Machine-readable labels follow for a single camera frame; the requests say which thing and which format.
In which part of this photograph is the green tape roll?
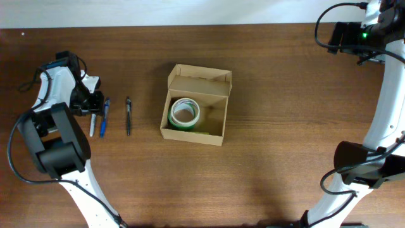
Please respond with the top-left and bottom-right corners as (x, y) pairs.
(168, 105), (200, 130)

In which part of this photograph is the beige masking tape roll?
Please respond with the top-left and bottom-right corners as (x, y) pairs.
(168, 98), (201, 129)

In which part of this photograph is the yellow black utility knife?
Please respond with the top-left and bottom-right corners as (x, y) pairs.
(193, 131), (210, 135)

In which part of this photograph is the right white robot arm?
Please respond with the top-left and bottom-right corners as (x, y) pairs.
(298, 1), (404, 227)

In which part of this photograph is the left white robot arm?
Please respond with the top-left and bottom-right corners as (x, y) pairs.
(13, 51), (127, 227)

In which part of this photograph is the black white marker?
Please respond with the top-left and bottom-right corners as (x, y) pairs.
(89, 113), (97, 137)

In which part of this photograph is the blue gel pen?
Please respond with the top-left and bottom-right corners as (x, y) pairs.
(99, 98), (111, 138)

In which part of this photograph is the black gel pen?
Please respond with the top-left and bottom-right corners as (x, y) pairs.
(126, 96), (132, 136)

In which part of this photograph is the open cardboard box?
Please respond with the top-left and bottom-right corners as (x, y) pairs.
(160, 64), (232, 146)

